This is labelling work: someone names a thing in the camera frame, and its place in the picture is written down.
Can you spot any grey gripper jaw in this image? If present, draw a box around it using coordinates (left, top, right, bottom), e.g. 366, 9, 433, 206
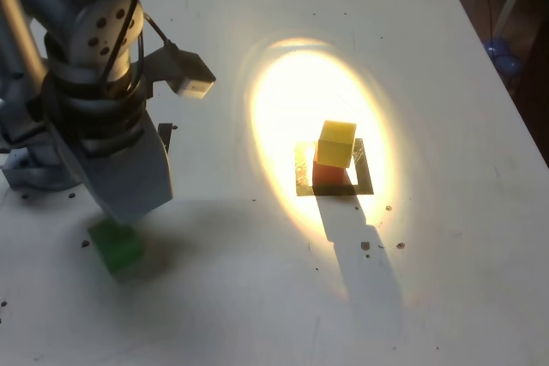
80, 118, 175, 225
46, 123, 116, 222

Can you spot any yellow cube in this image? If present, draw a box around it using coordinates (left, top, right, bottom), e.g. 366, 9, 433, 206
317, 120, 358, 169

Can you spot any black tape square outline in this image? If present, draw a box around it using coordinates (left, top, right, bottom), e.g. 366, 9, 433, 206
294, 137, 375, 196

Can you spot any green cube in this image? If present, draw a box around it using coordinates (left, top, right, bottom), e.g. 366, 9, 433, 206
87, 215, 145, 278

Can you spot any grey gripper camera box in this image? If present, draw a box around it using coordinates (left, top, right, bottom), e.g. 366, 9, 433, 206
169, 51, 217, 99

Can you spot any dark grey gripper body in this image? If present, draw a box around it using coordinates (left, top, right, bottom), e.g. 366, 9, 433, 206
54, 97, 149, 145

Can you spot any blue round object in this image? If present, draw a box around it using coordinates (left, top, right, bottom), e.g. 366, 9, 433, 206
483, 38, 523, 80

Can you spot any black tape strip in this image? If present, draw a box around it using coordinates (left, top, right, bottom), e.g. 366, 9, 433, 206
157, 123, 173, 158

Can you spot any red cube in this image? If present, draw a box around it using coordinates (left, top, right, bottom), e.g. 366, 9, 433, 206
311, 155, 351, 187

